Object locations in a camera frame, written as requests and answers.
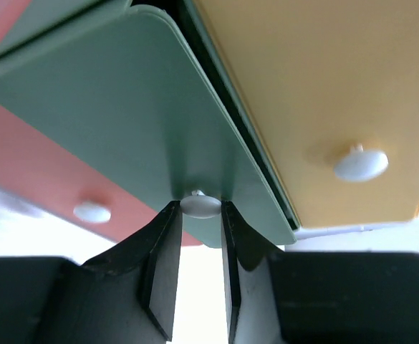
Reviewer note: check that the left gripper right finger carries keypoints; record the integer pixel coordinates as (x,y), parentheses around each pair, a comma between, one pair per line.
(274,296)

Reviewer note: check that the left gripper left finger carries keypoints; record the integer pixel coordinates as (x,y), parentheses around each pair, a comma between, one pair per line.
(123,295)

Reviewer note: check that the red drawer box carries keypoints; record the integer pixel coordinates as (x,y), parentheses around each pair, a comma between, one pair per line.
(40,171)

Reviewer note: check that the green drawer box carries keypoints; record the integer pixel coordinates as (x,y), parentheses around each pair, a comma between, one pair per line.
(137,91)

